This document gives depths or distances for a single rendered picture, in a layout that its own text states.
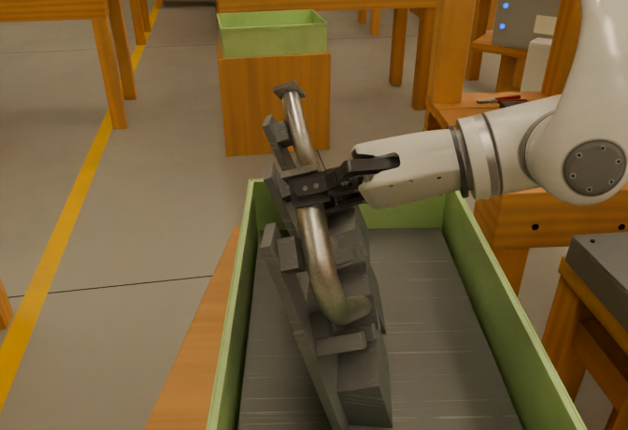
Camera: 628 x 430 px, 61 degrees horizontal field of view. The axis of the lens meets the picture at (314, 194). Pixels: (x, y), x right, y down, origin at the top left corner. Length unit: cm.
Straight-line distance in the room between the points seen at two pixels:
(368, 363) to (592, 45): 47
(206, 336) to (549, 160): 69
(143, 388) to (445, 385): 135
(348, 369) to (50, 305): 185
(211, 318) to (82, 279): 157
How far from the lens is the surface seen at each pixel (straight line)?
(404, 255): 106
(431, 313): 94
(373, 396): 73
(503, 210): 125
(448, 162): 52
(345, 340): 64
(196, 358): 95
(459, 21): 170
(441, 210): 115
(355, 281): 87
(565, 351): 123
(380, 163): 51
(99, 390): 205
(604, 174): 47
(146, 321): 225
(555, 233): 133
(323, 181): 54
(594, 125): 46
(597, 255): 107
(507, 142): 53
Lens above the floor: 147
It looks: 30 degrees down
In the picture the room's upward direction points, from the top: straight up
